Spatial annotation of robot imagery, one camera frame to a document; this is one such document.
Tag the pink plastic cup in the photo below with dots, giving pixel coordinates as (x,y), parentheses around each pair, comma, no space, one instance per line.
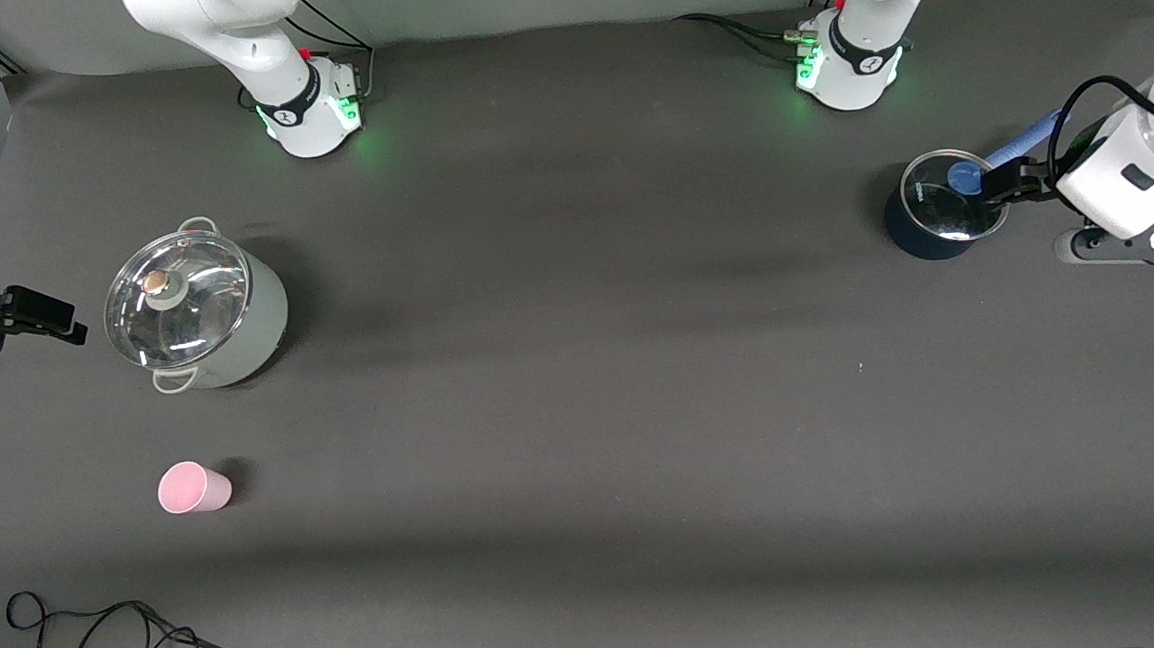
(191,488)

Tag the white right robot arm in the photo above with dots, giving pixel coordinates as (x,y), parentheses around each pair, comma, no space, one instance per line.
(303,110)

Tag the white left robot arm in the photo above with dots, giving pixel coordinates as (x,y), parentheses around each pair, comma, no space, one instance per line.
(862,66)

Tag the glass lid with blue knob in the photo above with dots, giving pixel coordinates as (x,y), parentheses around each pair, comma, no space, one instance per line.
(946,211)

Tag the dark blue saucepan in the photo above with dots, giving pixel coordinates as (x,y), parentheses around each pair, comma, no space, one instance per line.
(917,238)

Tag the grey-green cooking pot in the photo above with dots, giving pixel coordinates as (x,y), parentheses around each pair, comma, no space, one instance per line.
(256,324)

